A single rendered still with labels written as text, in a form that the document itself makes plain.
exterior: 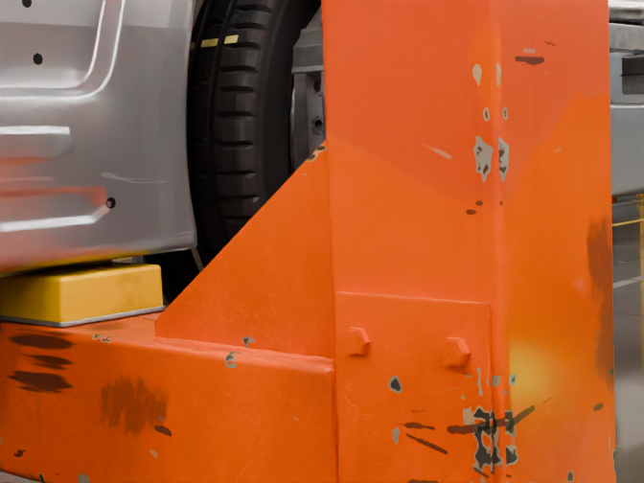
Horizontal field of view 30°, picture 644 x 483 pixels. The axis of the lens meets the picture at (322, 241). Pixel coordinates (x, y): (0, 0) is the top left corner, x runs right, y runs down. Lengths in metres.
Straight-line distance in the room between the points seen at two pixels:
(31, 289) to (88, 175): 0.13
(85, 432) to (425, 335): 0.43
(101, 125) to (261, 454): 0.40
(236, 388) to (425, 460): 0.20
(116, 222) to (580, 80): 0.53
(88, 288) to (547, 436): 0.53
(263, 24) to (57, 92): 0.28
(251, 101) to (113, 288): 0.27
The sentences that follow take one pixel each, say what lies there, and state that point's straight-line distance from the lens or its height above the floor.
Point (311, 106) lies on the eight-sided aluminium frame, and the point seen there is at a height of 0.89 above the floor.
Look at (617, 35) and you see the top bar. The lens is 1.47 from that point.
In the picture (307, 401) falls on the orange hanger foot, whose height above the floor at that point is 0.65.
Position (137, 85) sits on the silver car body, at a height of 0.92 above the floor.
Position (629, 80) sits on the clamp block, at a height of 0.92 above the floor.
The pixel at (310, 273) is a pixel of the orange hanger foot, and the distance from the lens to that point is 0.96.
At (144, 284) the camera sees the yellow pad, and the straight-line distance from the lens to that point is 1.27.
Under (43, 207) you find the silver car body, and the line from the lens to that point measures 1.19.
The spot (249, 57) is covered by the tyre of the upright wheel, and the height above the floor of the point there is 0.95.
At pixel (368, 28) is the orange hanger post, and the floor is 0.94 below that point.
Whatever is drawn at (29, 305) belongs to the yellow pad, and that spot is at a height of 0.70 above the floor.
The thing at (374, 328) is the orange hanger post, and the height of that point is 0.72.
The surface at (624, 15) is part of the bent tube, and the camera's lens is 1.52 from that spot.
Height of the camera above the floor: 0.86
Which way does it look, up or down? 5 degrees down
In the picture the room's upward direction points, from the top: 2 degrees counter-clockwise
